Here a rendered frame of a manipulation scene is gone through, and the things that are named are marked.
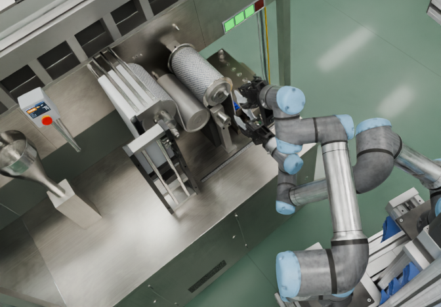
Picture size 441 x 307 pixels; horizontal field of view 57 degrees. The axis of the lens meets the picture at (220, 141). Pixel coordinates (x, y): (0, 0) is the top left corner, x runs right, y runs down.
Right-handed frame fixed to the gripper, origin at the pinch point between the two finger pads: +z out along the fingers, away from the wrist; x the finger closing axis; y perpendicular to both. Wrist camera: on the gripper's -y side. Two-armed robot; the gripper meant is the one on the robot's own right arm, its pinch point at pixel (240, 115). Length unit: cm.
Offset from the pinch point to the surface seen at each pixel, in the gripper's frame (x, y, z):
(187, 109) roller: 18.7, 14.2, 8.2
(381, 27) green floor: -173, -109, 51
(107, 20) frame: 25, 46, 38
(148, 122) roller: 35.2, 25.2, 5.5
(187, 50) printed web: 3.5, 21.9, 26.9
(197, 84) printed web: 10.1, 19.9, 10.9
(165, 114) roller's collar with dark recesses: 28.9, 27.3, 2.8
